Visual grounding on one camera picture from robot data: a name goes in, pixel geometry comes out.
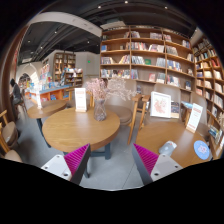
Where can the pink dried flowers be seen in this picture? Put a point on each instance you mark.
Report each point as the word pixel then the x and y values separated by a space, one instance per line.
pixel 103 89

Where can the grey white computer mouse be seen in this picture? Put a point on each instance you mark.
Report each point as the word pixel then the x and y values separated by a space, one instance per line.
pixel 168 148

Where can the pink floral picture book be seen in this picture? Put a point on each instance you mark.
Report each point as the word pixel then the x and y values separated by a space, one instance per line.
pixel 160 105

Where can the orange book display counter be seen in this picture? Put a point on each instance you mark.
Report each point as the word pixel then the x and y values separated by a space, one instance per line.
pixel 56 93

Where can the seated person in black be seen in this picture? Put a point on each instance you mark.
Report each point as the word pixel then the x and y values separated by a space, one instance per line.
pixel 17 99

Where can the right side wooden bookshelf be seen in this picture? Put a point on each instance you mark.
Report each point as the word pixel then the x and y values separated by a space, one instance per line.
pixel 209 79

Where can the glass vase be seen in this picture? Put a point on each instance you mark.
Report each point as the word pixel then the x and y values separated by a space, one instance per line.
pixel 99 110

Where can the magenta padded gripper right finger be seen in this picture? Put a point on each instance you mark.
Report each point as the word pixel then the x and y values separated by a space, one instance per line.
pixel 152 166

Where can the round cushioned stool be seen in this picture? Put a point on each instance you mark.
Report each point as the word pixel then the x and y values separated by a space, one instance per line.
pixel 124 114

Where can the round blue coaster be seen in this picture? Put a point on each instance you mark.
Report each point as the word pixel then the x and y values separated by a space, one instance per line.
pixel 201 149

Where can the far wooden bookshelf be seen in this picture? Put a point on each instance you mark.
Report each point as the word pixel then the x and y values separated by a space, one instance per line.
pixel 65 70

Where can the small round wooden table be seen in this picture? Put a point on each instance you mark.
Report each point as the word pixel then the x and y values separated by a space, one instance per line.
pixel 46 109

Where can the wooden chair left edge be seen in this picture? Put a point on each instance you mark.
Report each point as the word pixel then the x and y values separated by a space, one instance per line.
pixel 9 138

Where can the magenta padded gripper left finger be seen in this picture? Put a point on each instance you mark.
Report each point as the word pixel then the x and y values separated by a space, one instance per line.
pixel 71 166

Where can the white standing sign card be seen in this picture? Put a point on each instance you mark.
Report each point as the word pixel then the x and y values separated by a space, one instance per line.
pixel 80 99

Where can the tall wooden bookshelf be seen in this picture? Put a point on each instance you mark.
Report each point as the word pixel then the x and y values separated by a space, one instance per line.
pixel 148 54

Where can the white sign card right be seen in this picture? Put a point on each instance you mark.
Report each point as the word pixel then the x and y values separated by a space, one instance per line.
pixel 194 118

